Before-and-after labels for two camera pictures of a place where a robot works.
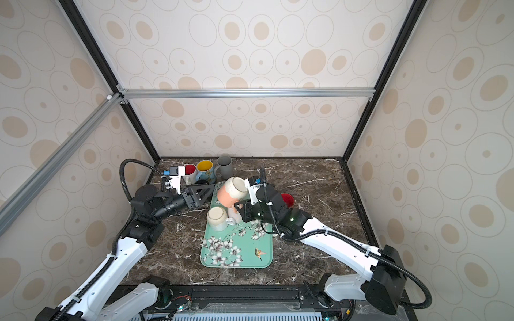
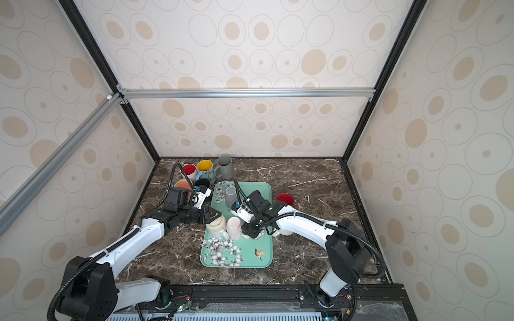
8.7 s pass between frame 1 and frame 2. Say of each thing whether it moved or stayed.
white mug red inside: stayed
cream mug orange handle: moved
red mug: stayed
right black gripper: moved
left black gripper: moved
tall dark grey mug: stayed
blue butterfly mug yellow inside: stayed
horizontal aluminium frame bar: stayed
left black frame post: stayed
